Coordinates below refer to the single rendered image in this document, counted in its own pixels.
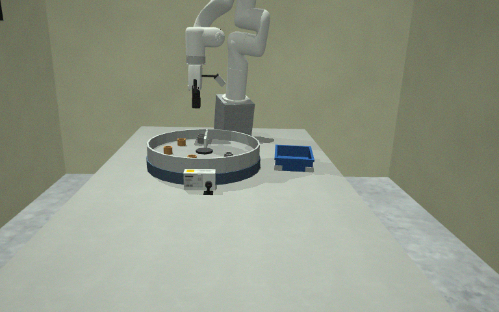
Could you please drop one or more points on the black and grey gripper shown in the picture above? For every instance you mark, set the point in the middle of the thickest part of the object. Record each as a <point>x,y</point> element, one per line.
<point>195,72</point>

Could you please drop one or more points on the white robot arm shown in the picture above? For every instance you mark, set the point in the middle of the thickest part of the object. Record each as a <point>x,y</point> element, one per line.
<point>239,43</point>

